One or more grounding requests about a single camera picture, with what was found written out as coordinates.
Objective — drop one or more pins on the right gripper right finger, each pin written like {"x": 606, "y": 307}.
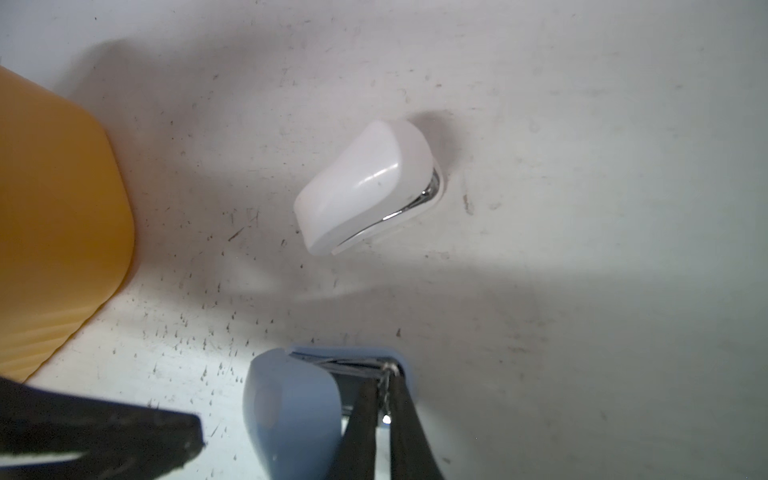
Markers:
{"x": 410, "y": 453}

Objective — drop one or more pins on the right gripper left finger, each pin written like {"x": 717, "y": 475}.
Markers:
{"x": 356, "y": 454}

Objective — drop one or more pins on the yellow plastic tray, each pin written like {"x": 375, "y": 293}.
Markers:
{"x": 67, "y": 230}

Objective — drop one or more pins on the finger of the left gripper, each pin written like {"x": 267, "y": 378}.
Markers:
{"x": 111, "y": 440}

